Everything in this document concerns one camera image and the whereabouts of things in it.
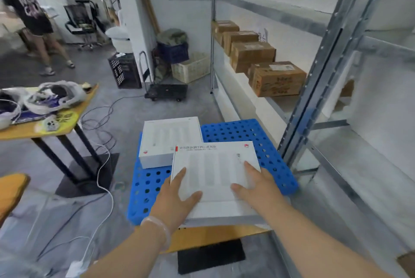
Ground person's left hand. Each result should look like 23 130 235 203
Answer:
149 167 203 232

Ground person's right hand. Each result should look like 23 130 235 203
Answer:
230 161 290 216

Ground white box with red print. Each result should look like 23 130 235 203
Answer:
171 141 272 229

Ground person's left forearm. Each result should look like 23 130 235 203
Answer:
80 223 169 278

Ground person's right forearm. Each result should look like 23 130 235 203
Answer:
259 204 395 278

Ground wooden table with black base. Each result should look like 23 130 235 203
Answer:
136 224 270 276

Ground blue perforated plastic pallet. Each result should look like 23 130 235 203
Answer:
127 119 299 226

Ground white box with red logo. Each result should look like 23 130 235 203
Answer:
139 116 204 170

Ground black platform hand trolley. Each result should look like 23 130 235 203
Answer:
139 51 189 102

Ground brown cardboard box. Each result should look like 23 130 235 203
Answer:
222 30 259 57
248 61 307 98
230 41 277 74
211 20 240 46

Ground cream plastic basket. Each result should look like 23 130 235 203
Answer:
171 52 211 84

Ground black plastic crate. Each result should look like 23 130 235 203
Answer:
108 53 143 90

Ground blue plastic crate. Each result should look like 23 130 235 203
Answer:
158 41 190 64

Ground grey metal shelf rack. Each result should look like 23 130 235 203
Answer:
209 0 415 278

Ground clear plastic sheet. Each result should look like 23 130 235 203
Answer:
0 187 130 278

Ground white controller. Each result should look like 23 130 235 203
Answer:
43 115 59 132

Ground camouflage bag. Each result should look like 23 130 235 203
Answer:
156 28 188 46

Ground white round bin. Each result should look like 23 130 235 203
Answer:
105 26 134 54

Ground yellow table with black legs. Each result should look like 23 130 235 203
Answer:
0 83 120 199

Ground wooden stool seat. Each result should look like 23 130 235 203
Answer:
0 173 31 224

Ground flat cardboard piece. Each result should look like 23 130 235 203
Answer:
397 251 415 278

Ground leaning wooden board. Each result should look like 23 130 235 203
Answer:
140 0 161 34

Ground black office chair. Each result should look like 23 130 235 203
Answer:
64 0 104 51

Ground clear bead bracelet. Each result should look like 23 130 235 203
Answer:
141 216 172 251

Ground white cable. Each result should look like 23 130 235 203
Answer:
76 140 115 267

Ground black cables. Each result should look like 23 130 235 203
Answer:
79 95 145 149

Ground white headset with cable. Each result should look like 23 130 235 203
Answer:
0 88 27 130

